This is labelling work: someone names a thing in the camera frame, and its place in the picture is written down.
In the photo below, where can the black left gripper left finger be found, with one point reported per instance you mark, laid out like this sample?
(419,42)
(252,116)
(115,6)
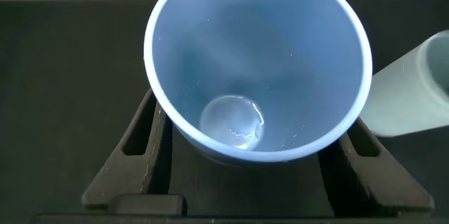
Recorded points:
(117,171)

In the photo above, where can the black felt table cover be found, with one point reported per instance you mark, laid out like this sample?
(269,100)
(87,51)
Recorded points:
(70,76)

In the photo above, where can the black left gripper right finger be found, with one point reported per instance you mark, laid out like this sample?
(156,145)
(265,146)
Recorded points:
(379,182)

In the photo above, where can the teal plastic cup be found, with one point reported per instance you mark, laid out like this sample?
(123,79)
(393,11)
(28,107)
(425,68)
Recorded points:
(400,101)

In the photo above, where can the blue plastic cup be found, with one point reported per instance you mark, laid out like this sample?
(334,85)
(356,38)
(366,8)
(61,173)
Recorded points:
(245,41)

